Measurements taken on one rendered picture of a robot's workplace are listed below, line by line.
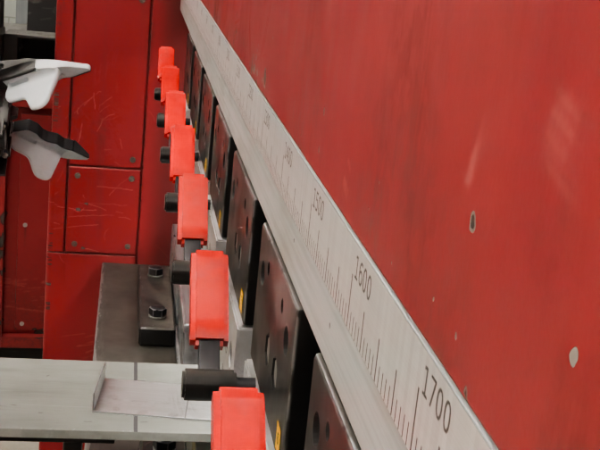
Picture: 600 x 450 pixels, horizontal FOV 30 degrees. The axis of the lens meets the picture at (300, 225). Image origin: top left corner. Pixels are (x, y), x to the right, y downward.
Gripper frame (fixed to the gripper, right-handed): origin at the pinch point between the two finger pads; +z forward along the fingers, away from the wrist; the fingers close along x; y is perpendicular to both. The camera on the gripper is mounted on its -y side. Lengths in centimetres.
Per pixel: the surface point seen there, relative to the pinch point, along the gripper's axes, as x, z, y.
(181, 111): 1.0, 9.6, 0.1
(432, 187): 72, 12, 61
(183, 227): 26.6, 8.3, 32.8
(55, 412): -13.0, -1.7, 29.8
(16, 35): -90, -21, -95
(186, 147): 13.8, 9.3, 15.2
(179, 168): 13.8, 8.7, 17.6
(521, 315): 76, 12, 68
